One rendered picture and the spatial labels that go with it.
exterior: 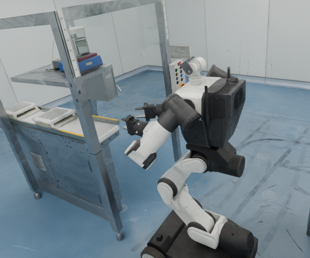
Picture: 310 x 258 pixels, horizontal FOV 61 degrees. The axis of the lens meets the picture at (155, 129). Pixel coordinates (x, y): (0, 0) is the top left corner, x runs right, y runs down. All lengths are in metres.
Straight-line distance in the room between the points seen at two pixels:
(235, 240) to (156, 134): 0.89
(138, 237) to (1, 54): 3.79
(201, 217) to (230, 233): 0.20
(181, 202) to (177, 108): 0.82
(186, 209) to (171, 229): 0.28
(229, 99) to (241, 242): 0.90
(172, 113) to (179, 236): 1.09
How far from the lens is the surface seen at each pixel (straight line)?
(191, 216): 1.78
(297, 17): 4.67
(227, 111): 1.18
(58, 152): 2.34
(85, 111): 1.61
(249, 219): 2.31
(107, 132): 1.90
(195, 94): 1.19
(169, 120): 1.10
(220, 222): 1.81
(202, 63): 1.29
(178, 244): 1.93
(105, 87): 1.80
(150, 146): 1.13
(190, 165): 1.45
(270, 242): 2.19
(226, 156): 1.38
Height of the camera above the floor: 1.68
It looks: 27 degrees down
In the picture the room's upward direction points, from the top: 9 degrees counter-clockwise
